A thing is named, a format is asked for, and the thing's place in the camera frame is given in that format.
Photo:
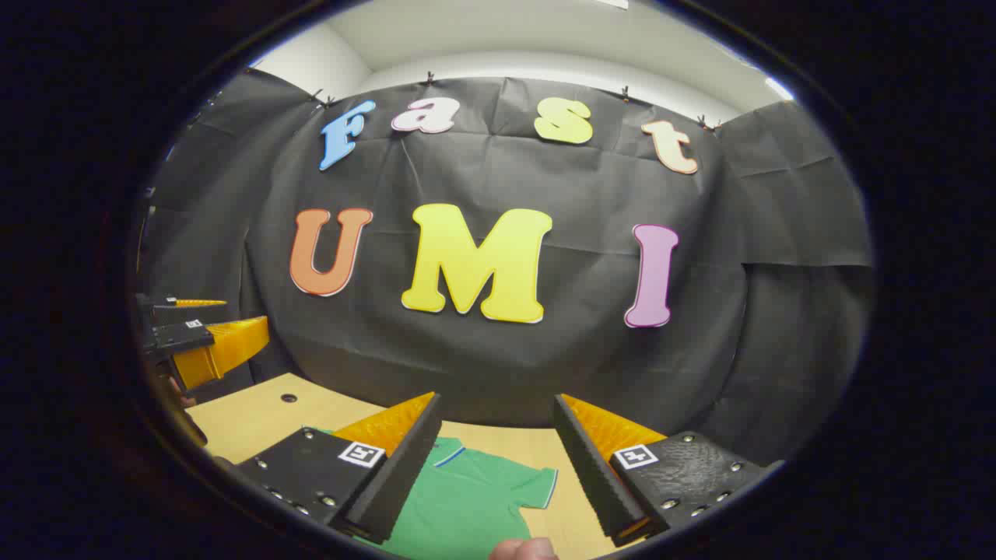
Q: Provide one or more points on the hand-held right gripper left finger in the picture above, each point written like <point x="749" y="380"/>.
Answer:
<point x="405" y="474"/>

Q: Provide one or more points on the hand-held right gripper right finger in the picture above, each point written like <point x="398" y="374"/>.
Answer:
<point x="595" y="474"/>

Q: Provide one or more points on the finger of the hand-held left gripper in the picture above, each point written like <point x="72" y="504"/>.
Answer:
<point x="187" y="313"/>
<point x="226" y="350"/>

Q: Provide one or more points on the green T-shirt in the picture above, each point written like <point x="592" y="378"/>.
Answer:
<point x="467" y="505"/>

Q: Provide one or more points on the black backdrop cloth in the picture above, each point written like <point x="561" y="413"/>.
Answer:
<point x="545" y="365"/>

